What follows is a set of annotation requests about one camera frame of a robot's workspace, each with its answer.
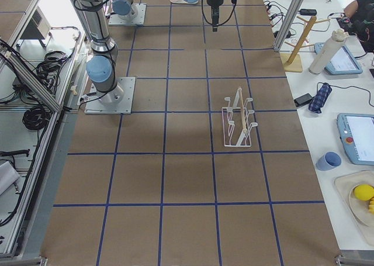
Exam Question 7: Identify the blue cup on desk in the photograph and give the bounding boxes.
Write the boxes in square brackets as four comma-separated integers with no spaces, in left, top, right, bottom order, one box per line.
[316,151,341,171]

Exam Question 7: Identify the wooden mug tree stand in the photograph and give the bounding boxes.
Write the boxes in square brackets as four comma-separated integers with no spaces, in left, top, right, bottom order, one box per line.
[280,16,330,72]

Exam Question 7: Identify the black power adapter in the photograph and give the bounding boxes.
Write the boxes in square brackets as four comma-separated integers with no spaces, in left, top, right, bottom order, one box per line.
[294,93,314,108]

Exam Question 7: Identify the folded blue plaid umbrella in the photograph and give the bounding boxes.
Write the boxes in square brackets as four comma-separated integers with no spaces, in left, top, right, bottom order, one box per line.
[309,83,332,114]

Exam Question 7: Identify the blue teach pendant far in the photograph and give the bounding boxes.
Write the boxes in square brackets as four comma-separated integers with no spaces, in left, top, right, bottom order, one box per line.
[324,46,363,75]

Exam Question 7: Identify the blue teach pendant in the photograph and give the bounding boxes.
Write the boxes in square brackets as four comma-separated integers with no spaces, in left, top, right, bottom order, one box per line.
[324,46,363,75]
[337,113,373,165]

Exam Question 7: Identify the person in black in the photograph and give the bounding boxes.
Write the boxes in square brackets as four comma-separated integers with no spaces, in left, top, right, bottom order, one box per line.
[344,0,373,52]

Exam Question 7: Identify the blue teach pendant near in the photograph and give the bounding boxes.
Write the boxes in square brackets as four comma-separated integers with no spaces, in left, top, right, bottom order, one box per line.
[337,113,373,165]

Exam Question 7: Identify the beige tray on desk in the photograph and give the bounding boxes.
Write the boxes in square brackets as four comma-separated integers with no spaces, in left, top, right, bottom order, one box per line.
[334,171,373,246]

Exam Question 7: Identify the yellow lemon toy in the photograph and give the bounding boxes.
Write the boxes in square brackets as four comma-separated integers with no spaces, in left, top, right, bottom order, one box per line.
[353,184,374,201]

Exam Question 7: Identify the beige plate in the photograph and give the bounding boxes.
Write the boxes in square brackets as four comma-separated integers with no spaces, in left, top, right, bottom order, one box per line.
[349,186,373,227]

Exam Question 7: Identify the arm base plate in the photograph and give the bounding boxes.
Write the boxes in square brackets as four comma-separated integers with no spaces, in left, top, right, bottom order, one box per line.
[109,0,146,26]
[84,77,136,115]

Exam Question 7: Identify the aluminium frame post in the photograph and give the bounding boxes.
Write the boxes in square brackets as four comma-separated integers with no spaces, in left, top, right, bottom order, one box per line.
[273,0,303,52]

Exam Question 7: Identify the white wire cup rack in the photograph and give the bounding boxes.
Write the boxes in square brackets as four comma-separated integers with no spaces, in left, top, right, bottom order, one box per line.
[221,87,258,148]

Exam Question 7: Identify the coiled black cables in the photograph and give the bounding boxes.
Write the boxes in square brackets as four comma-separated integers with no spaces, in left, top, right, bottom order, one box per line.
[22,105,47,132]

